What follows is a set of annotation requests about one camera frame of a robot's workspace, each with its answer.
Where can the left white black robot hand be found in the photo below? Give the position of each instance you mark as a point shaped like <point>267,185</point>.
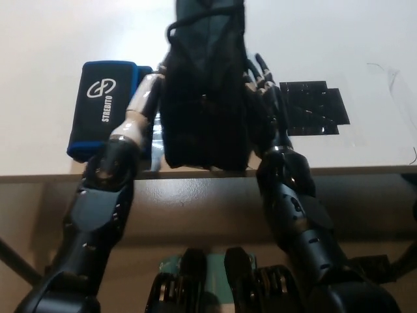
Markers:
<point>140,104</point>

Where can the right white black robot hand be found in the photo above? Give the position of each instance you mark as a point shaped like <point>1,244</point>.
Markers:
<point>265,98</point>

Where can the dark fabric lunch bag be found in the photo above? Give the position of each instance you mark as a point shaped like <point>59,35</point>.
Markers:
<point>205,98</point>

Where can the black blue Strebito notebook pouch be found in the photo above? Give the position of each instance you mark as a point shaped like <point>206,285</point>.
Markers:
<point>101,104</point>

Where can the thin black thread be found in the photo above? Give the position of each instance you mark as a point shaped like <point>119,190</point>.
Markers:
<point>378,66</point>
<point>414,156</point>

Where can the left black ribbed torso block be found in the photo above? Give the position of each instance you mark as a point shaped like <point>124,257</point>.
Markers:
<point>179,283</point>

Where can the black ribbed torso block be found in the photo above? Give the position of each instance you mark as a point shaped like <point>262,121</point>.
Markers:
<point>179,283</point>
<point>260,287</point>

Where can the black robot legs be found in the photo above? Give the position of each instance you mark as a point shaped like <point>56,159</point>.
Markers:
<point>216,280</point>

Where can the right black ribbed torso block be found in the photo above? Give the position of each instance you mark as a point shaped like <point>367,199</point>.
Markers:
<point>260,287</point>

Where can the black diagonal table leg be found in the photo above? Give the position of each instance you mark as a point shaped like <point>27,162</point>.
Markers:
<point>397,264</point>
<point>19,257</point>

